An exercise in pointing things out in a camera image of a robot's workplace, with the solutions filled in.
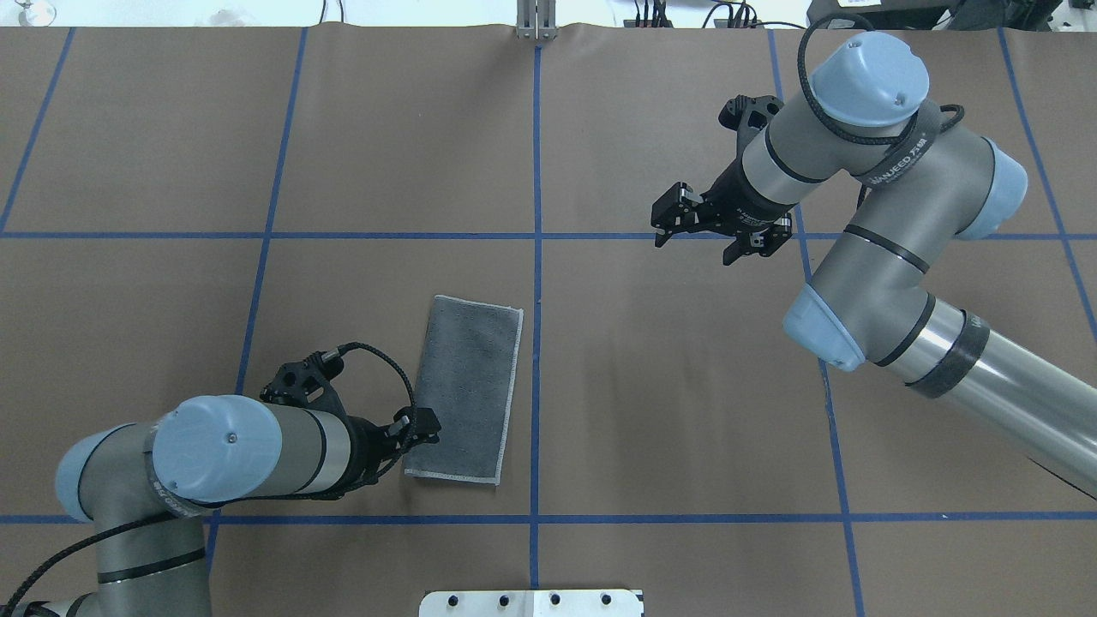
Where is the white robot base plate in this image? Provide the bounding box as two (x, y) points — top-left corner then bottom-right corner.
(418, 588), (646, 616)

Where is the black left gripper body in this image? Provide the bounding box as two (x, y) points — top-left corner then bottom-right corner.
(346, 416), (403, 491)

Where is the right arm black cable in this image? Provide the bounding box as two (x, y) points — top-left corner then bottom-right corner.
(798, 12), (966, 207)

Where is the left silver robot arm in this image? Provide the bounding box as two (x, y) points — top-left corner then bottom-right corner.
(3, 395), (441, 616)

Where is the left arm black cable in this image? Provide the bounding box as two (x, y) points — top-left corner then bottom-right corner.
(0, 343), (419, 617)

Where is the black box on bench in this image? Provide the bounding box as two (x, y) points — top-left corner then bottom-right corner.
(806, 1), (1062, 32)

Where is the pink and grey towel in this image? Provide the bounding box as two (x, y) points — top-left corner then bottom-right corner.
(404, 296), (524, 487)

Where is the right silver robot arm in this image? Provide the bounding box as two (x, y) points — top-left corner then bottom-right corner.
(651, 15), (1096, 496)

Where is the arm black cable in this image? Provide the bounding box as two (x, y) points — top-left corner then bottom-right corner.
(0, 343), (419, 617)
(798, 12), (966, 207)

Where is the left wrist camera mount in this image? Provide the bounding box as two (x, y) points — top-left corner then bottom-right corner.
(259, 349), (344, 415)

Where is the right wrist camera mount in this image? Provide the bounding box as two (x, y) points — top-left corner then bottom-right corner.
(717, 94), (784, 156)

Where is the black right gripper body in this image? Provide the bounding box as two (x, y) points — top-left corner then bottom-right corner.
(702, 162), (792, 258)

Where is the aluminium frame post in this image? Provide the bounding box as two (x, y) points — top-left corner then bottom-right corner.
(516, 0), (559, 42)

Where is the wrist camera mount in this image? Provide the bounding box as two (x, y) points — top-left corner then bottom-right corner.
(259, 349), (344, 415)
(717, 94), (784, 156)

